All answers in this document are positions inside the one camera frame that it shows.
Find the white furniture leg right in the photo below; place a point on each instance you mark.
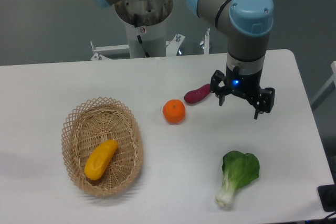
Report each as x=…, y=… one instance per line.
x=324, y=91

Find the black device at table edge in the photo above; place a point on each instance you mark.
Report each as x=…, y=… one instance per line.
x=327, y=197

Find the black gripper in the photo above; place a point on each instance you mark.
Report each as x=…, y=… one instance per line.
x=244, y=86

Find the yellow mango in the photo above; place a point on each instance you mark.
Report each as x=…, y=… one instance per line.
x=99, y=159

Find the green bok choy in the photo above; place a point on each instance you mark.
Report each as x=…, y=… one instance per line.
x=239, y=170

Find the white pedestal base frame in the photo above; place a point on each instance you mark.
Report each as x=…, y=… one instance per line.
x=173, y=48

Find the orange tangerine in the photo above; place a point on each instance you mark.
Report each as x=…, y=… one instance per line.
x=174, y=111

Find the purple sweet potato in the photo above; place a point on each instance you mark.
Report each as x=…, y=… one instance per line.
x=196, y=96

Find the woven wicker basket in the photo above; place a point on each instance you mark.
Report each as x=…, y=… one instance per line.
x=92, y=123

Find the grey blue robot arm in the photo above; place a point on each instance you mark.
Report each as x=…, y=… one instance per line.
x=246, y=23

